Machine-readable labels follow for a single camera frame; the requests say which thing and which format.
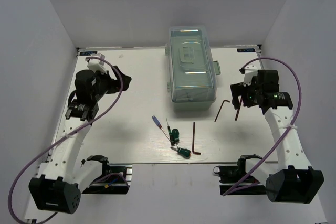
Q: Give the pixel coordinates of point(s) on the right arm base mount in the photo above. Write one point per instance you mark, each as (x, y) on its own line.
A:
(230, 174)

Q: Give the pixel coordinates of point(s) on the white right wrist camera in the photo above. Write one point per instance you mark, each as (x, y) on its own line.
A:
(249, 72)

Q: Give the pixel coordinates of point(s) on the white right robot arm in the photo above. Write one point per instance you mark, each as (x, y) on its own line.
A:
(294, 181)

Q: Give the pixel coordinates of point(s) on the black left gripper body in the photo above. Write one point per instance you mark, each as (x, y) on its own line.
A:
(105, 83)

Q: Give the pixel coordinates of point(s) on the blue handled precision screwdriver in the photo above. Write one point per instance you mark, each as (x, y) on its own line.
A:
(156, 121)

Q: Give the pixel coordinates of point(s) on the green toolbox with clear lid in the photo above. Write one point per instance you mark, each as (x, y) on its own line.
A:
(193, 71)

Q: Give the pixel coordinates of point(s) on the green stubby screwdriver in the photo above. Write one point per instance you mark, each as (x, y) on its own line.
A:
(182, 152)
(174, 136)

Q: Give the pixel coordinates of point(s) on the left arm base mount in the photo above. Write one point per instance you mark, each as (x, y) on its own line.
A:
(114, 179)

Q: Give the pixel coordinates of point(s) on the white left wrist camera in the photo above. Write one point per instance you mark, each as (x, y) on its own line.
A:
(96, 64)

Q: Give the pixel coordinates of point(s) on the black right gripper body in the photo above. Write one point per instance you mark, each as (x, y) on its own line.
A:
(249, 97)

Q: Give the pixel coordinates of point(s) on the long copper hex key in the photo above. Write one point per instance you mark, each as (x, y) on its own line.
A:
(193, 141)

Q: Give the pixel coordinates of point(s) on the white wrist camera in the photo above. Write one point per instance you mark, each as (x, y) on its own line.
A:
(249, 72)
(96, 64)

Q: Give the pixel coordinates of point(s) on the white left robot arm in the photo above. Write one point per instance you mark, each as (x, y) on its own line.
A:
(60, 185)

